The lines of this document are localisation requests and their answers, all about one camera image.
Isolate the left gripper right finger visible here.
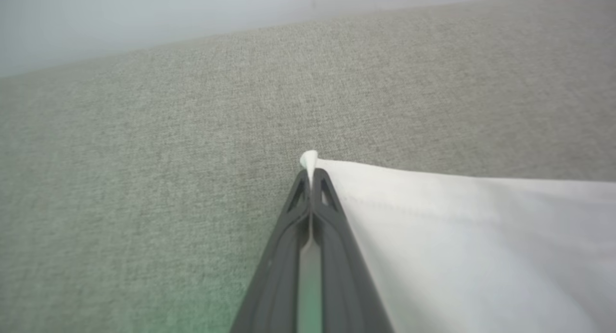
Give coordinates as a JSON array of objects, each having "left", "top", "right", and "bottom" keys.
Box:
[{"left": 312, "top": 168, "right": 395, "bottom": 333}]

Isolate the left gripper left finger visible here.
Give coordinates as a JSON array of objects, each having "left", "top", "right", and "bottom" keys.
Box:
[{"left": 230, "top": 169, "right": 311, "bottom": 333}]

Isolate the red garment with striped trim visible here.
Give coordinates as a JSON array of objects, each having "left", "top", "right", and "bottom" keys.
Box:
[{"left": 299, "top": 150, "right": 616, "bottom": 333}]

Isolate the grey fabric sofa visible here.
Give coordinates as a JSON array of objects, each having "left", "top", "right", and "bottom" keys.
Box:
[{"left": 0, "top": 0, "right": 616, "bottom": 333}]

